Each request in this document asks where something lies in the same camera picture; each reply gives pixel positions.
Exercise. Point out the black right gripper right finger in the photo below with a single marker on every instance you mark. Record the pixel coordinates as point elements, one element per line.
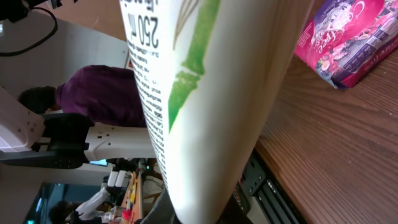
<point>232,214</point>

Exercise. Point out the person in purple shirt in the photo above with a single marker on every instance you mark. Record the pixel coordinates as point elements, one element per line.
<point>103,94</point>

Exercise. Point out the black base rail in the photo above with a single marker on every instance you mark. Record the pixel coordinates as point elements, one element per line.
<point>257,187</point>

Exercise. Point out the white bamboo print tube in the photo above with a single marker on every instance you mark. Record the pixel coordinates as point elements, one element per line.
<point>208,72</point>

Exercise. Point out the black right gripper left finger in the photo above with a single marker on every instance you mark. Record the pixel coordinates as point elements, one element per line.
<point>162,212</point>

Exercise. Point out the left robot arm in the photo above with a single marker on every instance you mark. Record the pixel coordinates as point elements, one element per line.
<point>64,140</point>

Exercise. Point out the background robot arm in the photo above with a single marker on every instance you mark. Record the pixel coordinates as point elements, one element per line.
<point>84,212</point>

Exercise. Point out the red purple pad pack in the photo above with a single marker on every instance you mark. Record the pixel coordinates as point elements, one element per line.
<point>348,38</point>

